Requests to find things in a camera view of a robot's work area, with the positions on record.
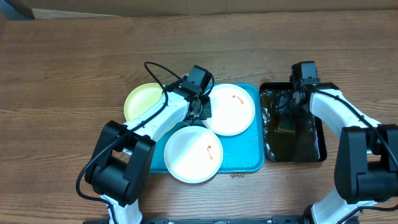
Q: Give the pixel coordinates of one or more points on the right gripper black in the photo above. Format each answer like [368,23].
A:
[288,102]

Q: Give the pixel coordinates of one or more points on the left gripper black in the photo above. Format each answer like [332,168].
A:
[208,111]

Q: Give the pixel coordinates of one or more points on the green yellow sponge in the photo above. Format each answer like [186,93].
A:
[286,124]

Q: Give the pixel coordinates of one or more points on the white plate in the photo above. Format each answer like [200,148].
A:
[193,154]
[232,110]

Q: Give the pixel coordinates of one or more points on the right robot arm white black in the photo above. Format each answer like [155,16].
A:
[366,163]

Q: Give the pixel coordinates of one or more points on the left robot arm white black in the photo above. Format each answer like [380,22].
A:
[120,163]

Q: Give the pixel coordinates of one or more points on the black water tray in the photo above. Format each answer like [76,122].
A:
[307,144]

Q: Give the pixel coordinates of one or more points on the teal plastic tray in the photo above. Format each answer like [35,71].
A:
[242,153]

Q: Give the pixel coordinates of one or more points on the yellow plate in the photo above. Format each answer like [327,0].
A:
[141,99]

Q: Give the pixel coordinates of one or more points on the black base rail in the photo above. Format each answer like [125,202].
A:
[274,220]

